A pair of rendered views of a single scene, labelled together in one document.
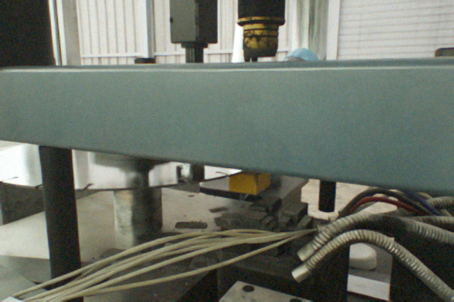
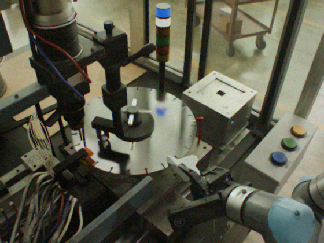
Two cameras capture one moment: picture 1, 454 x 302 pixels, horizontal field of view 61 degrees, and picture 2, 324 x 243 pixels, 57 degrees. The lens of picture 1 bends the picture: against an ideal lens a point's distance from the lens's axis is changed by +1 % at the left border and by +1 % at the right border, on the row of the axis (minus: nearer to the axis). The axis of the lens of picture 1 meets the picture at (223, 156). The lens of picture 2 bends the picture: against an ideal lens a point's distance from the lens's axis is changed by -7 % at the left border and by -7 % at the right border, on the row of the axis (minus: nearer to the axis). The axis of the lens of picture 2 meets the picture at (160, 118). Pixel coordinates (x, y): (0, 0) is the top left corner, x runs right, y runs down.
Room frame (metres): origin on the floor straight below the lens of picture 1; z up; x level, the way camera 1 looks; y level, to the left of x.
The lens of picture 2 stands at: (0.68, -0.46, 1.52)
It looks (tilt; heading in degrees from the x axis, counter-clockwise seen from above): 42 degrees down; 104
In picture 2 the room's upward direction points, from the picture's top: 1 degrees clockwise
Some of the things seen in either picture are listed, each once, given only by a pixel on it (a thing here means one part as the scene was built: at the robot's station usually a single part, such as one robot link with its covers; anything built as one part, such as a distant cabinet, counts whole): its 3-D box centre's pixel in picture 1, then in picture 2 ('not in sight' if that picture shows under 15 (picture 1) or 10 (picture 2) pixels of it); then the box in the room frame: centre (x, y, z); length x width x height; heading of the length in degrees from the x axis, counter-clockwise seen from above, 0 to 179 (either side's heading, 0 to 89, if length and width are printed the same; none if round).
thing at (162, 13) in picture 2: not in sight; (163, 10); (0.47, 0.41, 1.14); 0.05 x 0.04 x 0.03; 152
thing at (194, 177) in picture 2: not in sight; (192, 179); (0.65, -0.04, 0.97); 0.09 x 0.02 x 0.05; 141
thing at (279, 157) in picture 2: not in sight; (278, 158); (0.86, 0.13, 0.90); 0.04 x 0.04 x 0.02
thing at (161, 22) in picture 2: not in sight; (162, 19); (0.47, 0.41, 1.11); 0.05 x 0.04 x 0.03; 152
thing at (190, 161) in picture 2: not in sight; (186, 162); (0.63, 0.01, 0.96); 0.09 x 0.06 x 0.03; 141
